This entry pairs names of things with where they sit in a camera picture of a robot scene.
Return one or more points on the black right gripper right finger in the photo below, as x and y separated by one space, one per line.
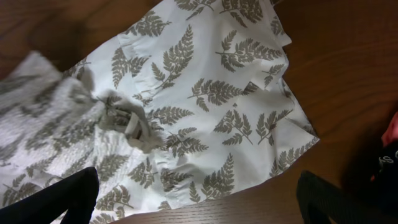
322 202

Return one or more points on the white fern print dress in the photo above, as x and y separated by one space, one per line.
186 106

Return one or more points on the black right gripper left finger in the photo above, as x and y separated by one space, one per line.
59 199

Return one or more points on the black garment with label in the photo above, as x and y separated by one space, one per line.
385 177

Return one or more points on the pink cloth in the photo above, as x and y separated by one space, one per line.
391 133

